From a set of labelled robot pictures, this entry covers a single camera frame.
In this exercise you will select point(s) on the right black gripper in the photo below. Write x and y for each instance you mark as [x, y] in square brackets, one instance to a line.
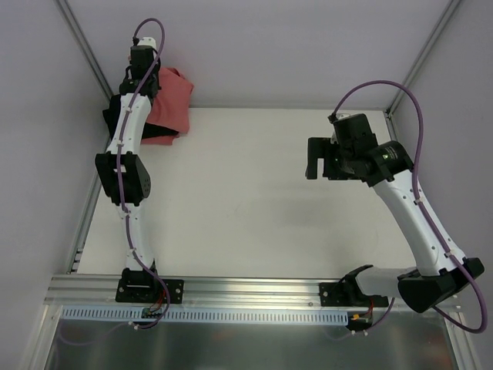
[321, 159]

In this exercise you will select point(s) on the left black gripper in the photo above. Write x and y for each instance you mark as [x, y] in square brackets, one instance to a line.
[141, 58]

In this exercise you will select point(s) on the red t shirt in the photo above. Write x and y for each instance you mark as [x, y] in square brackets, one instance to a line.
[159, 140]
[170, 108]

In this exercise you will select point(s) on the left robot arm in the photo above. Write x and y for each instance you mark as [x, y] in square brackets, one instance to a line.
[124, 178]

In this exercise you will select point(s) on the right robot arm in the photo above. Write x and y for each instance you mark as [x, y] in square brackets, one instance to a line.
[441, 268]

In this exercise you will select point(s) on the folded black t shirt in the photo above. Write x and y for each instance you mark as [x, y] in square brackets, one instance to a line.
[111, 116]

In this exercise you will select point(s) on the folded red t shirt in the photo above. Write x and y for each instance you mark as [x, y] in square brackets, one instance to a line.
[159, 140]

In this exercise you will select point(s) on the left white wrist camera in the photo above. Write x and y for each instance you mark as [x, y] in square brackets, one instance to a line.
[145, 41]

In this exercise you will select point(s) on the left rear frame post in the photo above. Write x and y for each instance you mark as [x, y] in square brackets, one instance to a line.
[85, 48]

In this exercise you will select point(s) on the frame post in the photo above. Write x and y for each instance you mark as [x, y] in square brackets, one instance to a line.
[85, 48]
[442, 23]

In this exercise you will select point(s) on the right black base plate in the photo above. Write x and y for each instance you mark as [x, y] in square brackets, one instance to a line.
[344, 294]

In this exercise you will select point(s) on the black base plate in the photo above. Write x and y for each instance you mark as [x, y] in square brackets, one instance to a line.
[344, 294]
[140, 287]

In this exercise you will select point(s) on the right rear frame post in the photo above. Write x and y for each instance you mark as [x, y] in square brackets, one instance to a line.
[442, 23]

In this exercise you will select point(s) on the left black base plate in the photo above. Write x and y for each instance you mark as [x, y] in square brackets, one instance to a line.
[140, 287]

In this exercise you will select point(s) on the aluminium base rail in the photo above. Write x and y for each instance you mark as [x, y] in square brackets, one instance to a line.
[197, 292]

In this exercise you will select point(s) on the white slotted cable duct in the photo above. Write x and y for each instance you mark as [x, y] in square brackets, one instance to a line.
[208, 315]

